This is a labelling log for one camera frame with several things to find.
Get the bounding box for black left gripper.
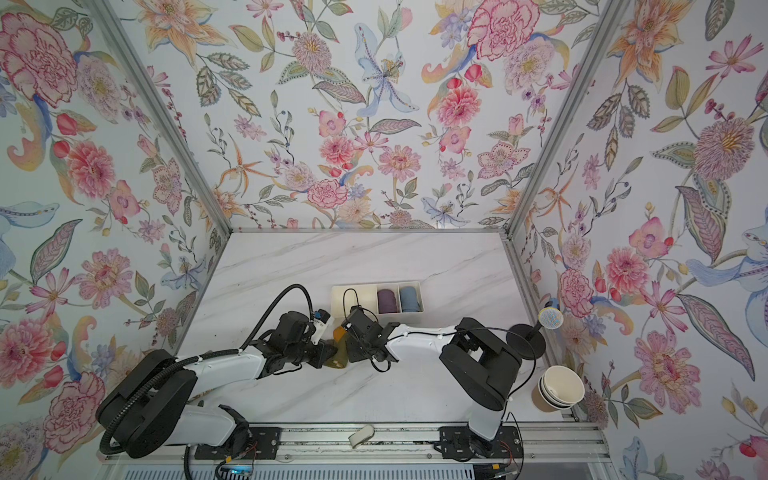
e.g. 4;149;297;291
285;339;341;367

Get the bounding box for green striped sock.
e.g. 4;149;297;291
325;327;349;369

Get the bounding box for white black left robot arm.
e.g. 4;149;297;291
96;310;337;458

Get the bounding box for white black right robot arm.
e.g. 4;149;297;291
341;306;523;443

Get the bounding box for purple rolled sock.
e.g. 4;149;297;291
377;289;400;314

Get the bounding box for cream plastic divided organizer tray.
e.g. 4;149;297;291
330;281;425;321

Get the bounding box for blue rolled sock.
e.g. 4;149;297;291
399;285;422;313

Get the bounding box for black stand shower head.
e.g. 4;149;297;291
506;306;564;361

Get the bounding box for stacked paper cups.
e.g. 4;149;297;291
531;365;586;413

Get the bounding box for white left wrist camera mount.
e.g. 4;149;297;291
310;309;333;345

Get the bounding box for small grey tag on rail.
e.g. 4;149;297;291
348;424;375;449

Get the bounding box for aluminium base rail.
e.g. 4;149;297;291
95;422;613;468

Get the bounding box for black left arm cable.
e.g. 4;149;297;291
98;283;316;456

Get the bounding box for aluminium corner frame post left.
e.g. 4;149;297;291
84;0;233;242

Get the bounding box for aluminium corner frame post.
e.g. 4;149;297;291
84;0;233;242
505;1;627;240

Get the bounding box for aluminium corner frame post right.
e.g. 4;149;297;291
505;1;627;240

